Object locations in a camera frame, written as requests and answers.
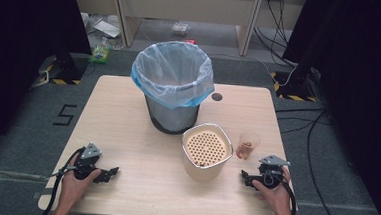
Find black power cables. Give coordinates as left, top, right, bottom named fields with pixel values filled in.
left=250, top=0, right=301, bottom=68

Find black curtain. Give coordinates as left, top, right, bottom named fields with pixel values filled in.
left=0, top=0, right=97, bottom=179
left=271, top=0, right=381, bottom=215

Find person's right hand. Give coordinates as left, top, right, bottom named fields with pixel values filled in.
left=249, top=164, right=295, bottom=215

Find clear plastic cup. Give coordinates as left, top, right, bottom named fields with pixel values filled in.
left=234, top=130, right=262, bottom=162

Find clear plastic package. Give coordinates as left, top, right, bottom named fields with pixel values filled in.
left=170, top=21, right=191, bottom=35

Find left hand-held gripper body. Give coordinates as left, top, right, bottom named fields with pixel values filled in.
left=73, top=142, right=104, bottom=183

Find green snack packet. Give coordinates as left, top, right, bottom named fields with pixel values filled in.
left=87, top=35, right=113, bottom=66

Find person's left hand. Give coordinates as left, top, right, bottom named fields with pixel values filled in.
left=58, top=166, right=103, bottom=213

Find thin white cable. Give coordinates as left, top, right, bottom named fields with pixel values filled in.
left=209, top=52, right=299, bottom=89

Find beige wooden desk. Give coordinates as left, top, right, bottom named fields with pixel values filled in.
left=65, top=0, right=309, bottom=61

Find white strap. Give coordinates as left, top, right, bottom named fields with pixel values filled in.
left=29, top=69, right=52, bottom=91

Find black stand base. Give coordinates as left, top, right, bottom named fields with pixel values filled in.
left=269, top=69, right=320, bottom=103
left=48, top=50, right=90, bottom=86

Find cream bucket with perforated strainer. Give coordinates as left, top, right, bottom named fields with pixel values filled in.
left=178, top=121, right=237, bottom=185

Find grey trash can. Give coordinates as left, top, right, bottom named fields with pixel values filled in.
left=142, top=92, right=201, bottom=137

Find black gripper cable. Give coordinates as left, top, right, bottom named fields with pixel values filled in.
left=280, top=174, right=301, bottom=215
left=39, top=144, right=88, bottom=215

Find black floor cable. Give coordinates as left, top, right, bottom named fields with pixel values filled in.
left=267, top=105, right=352, bottom=215

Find white plastic sheet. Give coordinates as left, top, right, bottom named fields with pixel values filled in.
left=92, top=16, right=123, bottom=40

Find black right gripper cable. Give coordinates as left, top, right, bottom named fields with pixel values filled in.
left=280, top=174, right=301, bottom=215

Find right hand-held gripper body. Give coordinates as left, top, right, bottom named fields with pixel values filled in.
left=256, top=154, right=293, bottom=192

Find translucent blue trash bag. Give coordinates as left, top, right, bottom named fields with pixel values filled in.
left=128, top=38, right=218, bottom=113

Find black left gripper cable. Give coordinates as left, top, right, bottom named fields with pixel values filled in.
left=39, top=144, right=88, bottom=215

